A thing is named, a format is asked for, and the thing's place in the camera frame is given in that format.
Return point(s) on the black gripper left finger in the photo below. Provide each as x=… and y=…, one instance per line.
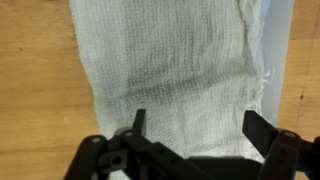
x=98, y=157

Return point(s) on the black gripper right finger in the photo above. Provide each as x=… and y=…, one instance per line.
x=284, y=151

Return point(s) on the white towel with grey tape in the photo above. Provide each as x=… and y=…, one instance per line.
x=195, y=66

